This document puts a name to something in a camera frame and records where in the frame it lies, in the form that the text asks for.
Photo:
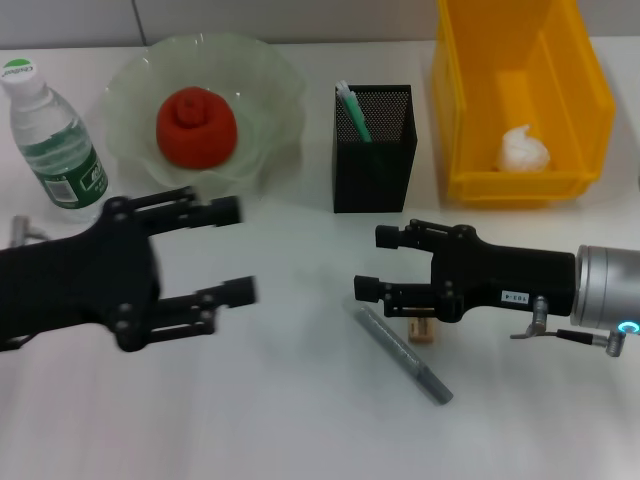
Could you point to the red-orange toy orange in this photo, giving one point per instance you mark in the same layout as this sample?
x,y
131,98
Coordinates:
x,y
197,130

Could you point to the small beige wooden block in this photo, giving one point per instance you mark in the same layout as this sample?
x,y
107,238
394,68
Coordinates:
x,y
421,332

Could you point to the grey marker pen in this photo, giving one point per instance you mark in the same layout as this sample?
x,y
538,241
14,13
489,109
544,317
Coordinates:
x,y
400,350

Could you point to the silver right wrist connector plug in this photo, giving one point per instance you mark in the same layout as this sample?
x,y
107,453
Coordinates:
x,y
539,312

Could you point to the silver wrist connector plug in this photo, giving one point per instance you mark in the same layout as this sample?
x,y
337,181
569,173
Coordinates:
x,y
539,312
25,230

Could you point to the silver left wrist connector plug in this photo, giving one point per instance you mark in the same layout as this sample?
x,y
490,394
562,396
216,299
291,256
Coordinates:
x,y
25,230

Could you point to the yellow plastic bin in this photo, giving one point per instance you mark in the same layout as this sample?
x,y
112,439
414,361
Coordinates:
x,y
470,100

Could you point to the clear water bottle green label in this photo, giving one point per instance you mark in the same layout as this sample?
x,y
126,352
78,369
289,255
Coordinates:
x,y
55,155

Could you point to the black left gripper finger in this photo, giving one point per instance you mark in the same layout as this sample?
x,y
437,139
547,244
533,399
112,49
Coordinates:
x,y
222,211
235,295

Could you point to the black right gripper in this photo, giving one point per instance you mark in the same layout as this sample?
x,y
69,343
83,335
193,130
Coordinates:
x,y
500,280

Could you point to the mint green utility knife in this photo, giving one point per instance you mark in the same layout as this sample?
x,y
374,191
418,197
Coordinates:
x,y
355,112

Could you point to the black mesh pen holder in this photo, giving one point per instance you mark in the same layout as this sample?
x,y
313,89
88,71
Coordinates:
x,y
370,175

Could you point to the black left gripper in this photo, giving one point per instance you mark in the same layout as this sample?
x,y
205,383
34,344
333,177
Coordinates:
x,y
75,285

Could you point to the pale green glass fruit plate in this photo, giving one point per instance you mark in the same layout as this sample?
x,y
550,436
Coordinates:
x,y
270,100

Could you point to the white paper ball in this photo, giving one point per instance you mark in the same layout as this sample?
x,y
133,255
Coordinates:
x,y
522,150

